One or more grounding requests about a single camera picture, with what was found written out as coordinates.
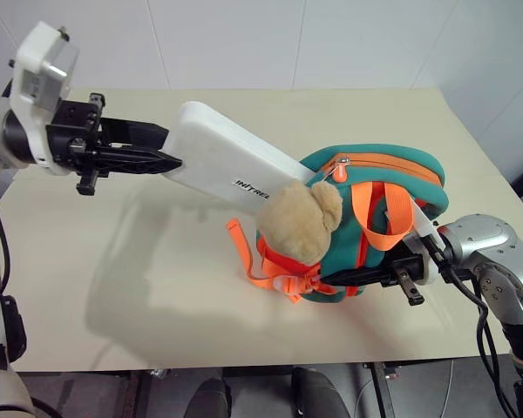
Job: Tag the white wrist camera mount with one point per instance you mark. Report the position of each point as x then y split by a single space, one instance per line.
39 52
420 217

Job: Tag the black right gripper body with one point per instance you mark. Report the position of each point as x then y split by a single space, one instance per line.
403 270

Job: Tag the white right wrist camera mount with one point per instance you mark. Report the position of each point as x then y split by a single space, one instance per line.
420 217

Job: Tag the white rectangular case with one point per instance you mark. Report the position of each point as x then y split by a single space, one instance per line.
226 152

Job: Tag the black table frame leg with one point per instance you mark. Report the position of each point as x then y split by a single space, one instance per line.
381 389
140 394

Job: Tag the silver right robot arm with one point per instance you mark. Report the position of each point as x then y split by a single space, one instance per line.
488 244

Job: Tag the dark rounded shape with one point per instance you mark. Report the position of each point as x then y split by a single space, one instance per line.
320 394
211 398

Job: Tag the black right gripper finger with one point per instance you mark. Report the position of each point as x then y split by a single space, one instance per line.
362 278

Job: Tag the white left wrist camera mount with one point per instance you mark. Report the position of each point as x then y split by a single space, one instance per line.
39 52

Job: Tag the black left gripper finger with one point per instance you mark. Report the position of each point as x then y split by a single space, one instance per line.
135 161
135 132

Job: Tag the beige plush bear head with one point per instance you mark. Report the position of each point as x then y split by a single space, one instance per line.
294 222

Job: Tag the teal and orange backpack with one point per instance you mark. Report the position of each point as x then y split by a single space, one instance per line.
375 174

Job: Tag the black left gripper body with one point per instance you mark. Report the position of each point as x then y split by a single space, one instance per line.
72 126

